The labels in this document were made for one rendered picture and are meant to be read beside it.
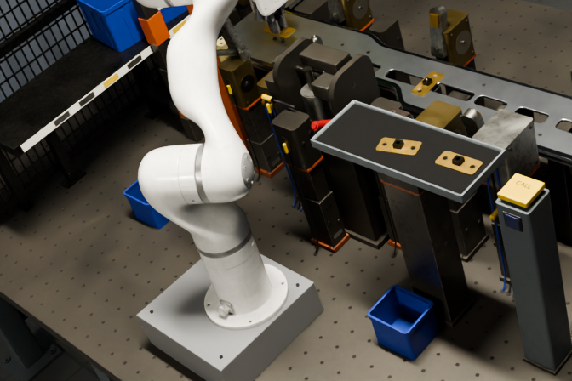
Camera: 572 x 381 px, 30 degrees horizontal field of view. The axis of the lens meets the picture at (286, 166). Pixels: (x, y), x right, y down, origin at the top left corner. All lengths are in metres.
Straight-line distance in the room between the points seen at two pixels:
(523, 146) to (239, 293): 0.67
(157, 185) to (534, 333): 0.79
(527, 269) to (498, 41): 1.20
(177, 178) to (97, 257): 0.75
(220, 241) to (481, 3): 1.38
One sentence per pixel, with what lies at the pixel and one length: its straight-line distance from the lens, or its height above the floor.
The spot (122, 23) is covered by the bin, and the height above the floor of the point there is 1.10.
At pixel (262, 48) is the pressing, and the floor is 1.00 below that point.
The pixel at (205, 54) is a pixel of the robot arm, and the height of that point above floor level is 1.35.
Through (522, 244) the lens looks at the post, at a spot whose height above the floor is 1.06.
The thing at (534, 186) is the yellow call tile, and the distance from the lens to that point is 1.87.
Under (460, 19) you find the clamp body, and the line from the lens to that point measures 2.53.
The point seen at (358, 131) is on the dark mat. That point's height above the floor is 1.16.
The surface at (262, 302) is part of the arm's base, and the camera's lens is 2.29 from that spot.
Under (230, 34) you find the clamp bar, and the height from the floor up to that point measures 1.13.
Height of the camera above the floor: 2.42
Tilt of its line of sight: 38 degrees down
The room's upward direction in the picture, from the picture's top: 19 degrees counter-clockwise
